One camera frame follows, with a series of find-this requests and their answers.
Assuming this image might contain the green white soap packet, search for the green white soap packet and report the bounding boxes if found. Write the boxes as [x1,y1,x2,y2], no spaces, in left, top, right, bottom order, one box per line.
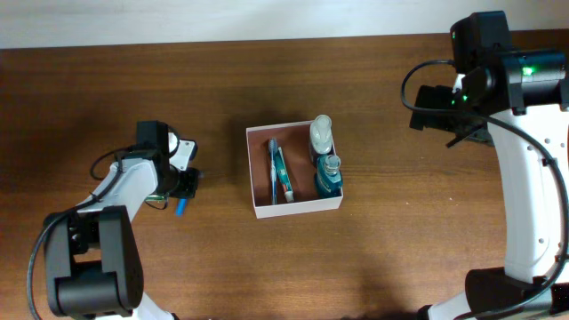
[145,195,168,206]

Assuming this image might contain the blue disposable razor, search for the blue disposable razor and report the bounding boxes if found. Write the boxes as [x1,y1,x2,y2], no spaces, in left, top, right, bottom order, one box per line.
[174,170,205,218]

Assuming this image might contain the blue white toothbrush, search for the blue white toothbrush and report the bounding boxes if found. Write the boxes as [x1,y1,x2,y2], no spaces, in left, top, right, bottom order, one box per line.
[268,138,277,205]

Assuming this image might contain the green white toothpaste tube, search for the green white toothpaste tube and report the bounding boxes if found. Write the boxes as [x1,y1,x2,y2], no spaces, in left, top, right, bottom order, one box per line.
[276,147,294,203]

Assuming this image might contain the dark purple pump bottle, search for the dark purple pump bottle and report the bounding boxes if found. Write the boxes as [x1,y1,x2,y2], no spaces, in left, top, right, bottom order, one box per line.
[309,115,333,164]

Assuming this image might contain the blue Listerine mouthwash bottle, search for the blue Listerine mouthwash bottle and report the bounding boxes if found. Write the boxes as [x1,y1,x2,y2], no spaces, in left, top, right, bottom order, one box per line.
[315,155,343,198]

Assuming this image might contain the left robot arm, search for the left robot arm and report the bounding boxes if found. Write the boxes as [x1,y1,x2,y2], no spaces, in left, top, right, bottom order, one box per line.
[34,121,199,319]

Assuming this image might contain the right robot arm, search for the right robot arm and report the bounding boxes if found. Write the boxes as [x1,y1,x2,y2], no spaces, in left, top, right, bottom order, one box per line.
[410,11,568,319]

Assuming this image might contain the white square cardboard box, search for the white square cardboard box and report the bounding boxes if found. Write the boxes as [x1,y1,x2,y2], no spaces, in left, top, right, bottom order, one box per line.
[245,121,343,219]

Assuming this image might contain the left black cable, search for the left black cable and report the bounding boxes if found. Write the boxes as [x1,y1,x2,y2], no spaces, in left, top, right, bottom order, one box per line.
[26,128,179,320]

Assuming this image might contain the black cable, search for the black cable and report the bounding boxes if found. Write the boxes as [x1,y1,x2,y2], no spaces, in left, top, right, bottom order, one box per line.
[400,59,569,320]
[26,128,179,320]

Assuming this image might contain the right black cable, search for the right black cable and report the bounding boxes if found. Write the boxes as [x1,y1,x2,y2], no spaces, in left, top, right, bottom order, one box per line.
[400,59,569,320]

